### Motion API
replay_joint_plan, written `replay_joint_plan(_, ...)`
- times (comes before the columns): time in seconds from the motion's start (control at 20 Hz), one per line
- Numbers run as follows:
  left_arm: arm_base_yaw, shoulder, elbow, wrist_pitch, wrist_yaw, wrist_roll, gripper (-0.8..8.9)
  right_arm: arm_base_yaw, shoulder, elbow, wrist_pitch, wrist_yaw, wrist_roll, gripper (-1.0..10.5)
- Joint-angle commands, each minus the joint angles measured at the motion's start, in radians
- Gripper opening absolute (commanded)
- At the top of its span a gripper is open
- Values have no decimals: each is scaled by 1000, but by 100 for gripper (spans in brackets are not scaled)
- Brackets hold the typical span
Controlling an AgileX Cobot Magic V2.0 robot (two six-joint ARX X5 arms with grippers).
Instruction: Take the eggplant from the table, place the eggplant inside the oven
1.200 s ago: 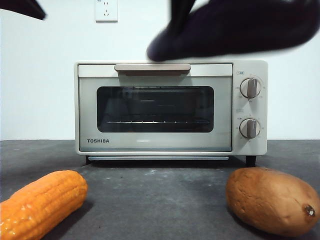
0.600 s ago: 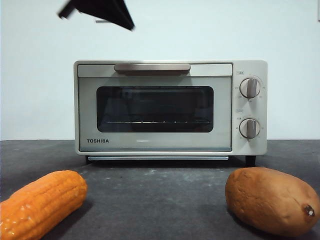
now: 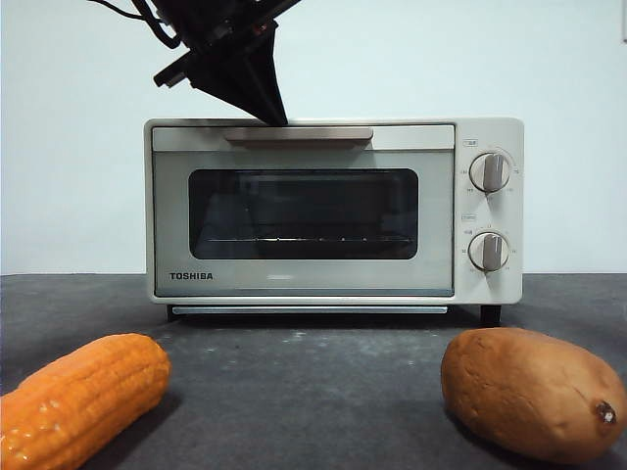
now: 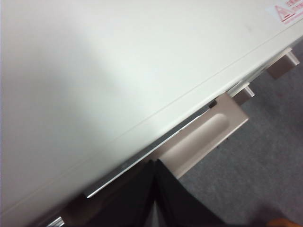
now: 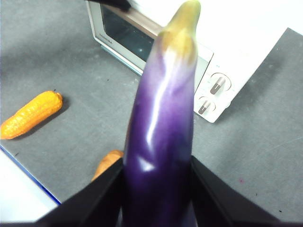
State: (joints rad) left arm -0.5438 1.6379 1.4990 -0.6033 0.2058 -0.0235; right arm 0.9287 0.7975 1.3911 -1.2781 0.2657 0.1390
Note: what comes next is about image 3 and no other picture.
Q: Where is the glass oven door with handle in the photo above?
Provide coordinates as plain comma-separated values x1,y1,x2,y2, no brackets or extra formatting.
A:
150,124,456,299

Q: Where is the oven temperature knob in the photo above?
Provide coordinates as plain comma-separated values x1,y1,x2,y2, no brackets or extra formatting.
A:
468,151,510,193

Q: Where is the oven timer knob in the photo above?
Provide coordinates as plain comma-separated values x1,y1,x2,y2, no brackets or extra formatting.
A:
467,230,510,272

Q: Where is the cream Toshiba toaster oven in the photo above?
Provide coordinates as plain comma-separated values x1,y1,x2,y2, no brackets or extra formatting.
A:
143,116,525,327

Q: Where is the metal crumb tray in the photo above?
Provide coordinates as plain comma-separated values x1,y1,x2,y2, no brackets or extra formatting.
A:
170,305,450,316

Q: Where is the orange corn cob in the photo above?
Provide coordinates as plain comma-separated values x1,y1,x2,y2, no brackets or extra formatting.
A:
0,332,172,470

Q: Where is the brown sweet potato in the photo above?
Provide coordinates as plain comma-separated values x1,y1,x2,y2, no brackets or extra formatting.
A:
440,326,627,465

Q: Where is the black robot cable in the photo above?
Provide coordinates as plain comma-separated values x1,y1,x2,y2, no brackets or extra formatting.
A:
87,0,178,50

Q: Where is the metal wire oven rack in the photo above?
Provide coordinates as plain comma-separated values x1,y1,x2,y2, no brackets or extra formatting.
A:
203,234,412,246

